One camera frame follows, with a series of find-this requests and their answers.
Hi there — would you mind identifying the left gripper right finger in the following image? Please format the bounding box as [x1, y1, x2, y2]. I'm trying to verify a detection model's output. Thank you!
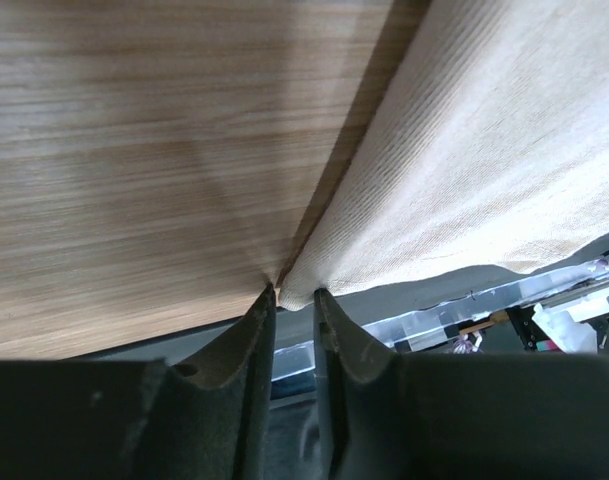
[314, 290, 609, 479]

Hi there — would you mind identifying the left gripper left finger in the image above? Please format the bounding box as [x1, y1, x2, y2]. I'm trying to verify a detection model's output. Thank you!
[0, 286, 276, 479]

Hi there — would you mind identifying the beige t shirt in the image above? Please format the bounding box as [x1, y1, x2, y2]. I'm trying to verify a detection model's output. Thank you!
[279, 1, 609, 310]

